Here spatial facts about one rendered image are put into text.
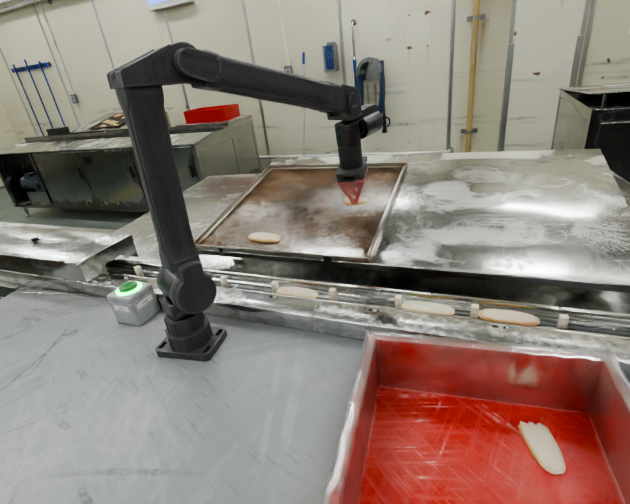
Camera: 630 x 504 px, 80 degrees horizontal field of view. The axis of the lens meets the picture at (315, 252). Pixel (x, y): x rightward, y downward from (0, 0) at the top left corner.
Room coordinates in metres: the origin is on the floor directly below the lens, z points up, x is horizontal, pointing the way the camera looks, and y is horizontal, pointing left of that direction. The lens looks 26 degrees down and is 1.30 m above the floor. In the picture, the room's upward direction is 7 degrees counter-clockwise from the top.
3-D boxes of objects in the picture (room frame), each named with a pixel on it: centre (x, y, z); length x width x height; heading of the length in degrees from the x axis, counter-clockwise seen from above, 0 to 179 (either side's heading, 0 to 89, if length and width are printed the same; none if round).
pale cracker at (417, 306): (0.60, -0.20, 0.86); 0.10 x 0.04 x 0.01; 65
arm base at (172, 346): (0.62, 0.27, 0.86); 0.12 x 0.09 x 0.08; 72
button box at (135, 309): (0.76, 0.43, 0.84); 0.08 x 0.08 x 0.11; 65
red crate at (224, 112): (4.51, 0.93, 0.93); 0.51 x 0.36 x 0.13; 69
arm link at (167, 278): (0.64, 0.26, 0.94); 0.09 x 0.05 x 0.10; 128
